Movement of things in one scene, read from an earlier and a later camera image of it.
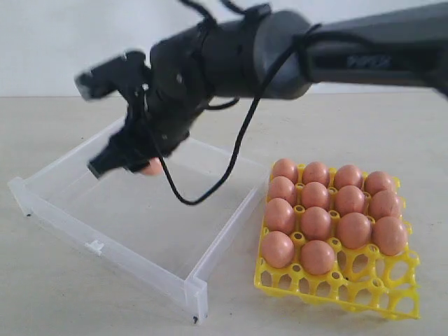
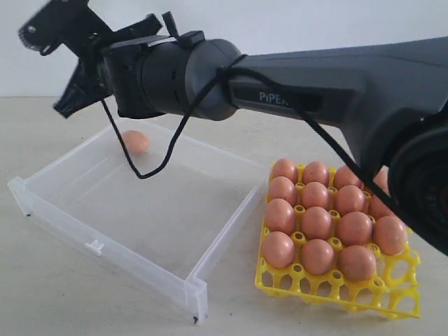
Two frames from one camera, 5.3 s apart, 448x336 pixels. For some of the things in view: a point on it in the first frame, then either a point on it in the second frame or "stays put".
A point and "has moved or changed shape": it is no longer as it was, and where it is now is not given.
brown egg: (155, 167) has moved or changed shape
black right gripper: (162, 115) -> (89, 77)
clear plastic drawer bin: (135, 221) stays put
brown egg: (314, 194) stays put
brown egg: (355, 229) stays put
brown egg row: (390, 234) stays put
